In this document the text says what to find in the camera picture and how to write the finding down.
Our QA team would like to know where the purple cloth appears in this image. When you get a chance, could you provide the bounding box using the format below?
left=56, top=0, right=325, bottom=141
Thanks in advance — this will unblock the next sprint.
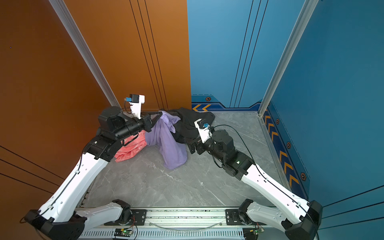
left=145, top=111, right=188, bottom=170

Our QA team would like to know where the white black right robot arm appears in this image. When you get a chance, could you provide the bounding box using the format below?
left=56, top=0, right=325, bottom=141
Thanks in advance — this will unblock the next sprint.
left=186, top=128, right=323, bottom=240

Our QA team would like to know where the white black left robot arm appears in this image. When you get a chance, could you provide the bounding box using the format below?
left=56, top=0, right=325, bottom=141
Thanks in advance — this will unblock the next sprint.
left=20, top=107, right=162, bottom=240

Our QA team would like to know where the dark grey cloth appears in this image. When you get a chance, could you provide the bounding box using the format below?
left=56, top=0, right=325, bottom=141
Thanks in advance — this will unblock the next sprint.
left=167, top=108, right=215, bottom=144

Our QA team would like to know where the pink red cloth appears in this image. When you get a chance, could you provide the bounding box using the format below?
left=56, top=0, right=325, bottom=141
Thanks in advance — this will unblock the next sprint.
left=115, top=131, right=147, bottom=163

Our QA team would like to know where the circuit board right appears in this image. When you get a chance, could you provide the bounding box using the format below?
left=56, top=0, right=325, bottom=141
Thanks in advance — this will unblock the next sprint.
left=243, top=228, right=265, bottom=240

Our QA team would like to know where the green circuit board left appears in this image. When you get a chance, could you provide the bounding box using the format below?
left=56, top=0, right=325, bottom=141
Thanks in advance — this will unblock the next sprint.
left=114, top=228, right=134, bottom=239

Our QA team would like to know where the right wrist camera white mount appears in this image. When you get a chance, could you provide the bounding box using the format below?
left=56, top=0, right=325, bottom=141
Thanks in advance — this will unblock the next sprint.
left=194, top=119, right=210, bottom=144

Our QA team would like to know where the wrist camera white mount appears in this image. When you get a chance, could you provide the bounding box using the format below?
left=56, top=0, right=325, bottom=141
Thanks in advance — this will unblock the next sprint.
left=125, top=94, right=145, bottom=119
left=194, top=119, right=210, bottom=144

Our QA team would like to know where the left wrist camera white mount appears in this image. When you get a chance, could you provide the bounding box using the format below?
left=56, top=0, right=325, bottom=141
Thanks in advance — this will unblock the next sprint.
left=125, top=94, right=145, bottom=119

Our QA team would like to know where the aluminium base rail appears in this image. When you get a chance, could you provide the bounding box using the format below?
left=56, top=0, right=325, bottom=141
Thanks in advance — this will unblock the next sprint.
left=80, top=207, right=288, bottom=240

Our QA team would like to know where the aluminium corner post left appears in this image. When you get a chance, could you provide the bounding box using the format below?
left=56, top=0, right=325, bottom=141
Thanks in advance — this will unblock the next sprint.
left=49, top=0, right=121, bottom=107

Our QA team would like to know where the aluminium corner post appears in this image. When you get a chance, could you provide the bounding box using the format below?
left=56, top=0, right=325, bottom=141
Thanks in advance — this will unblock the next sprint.
left=49, top=0, right=121, bottom=107
left=258, top=0, right=319, bottom=118

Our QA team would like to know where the aluminium corner post right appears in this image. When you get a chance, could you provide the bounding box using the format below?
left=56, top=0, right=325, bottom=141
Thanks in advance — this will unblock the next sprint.
left=258, top=0, right=319, bottom=118

